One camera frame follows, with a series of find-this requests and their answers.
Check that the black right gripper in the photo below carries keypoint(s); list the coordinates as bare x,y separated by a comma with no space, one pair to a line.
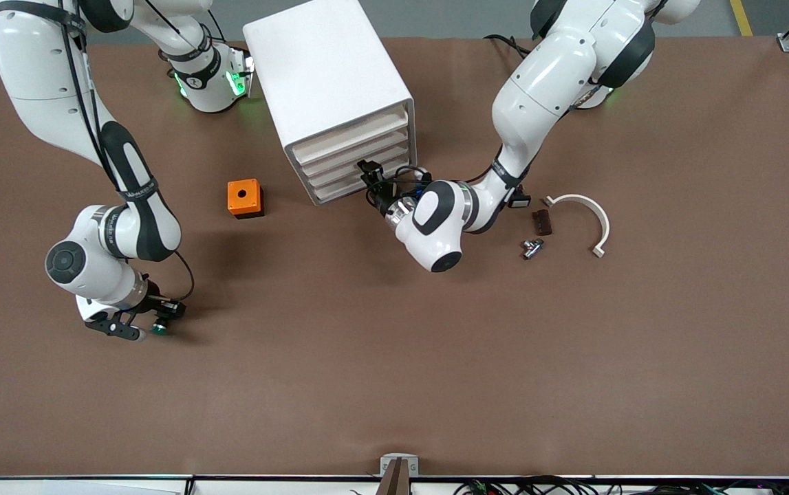
155,303

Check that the black white push switch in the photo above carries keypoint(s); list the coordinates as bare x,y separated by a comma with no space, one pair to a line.
521,201

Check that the white drawer cabinet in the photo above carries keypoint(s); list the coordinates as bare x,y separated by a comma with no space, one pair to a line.
325,69

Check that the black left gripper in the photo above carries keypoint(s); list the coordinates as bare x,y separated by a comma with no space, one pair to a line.
385,199

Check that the silver metal fitting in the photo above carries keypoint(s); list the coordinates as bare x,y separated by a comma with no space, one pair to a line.
532,249

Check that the white table edge rail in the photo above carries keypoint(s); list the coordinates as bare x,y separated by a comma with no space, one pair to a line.
91,487

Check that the green push button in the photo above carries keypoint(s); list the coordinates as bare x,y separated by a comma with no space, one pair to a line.
160,328

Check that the orange box with hole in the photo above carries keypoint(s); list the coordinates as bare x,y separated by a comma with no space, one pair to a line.
234,203

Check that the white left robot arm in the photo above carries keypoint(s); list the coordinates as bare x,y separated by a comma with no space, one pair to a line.
545,89

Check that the white curved plastic bracket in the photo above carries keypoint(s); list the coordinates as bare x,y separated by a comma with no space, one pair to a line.
573,199

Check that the grey metal table bracket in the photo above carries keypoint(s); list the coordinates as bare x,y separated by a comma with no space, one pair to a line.
387,459

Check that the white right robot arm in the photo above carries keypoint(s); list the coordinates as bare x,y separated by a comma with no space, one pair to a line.
36,82

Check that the brown terminal block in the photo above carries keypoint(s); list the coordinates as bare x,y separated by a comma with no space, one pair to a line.
543,223

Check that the beige cabinet drawer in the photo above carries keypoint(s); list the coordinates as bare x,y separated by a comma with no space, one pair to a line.
332,188
339,156
332,173
360,133

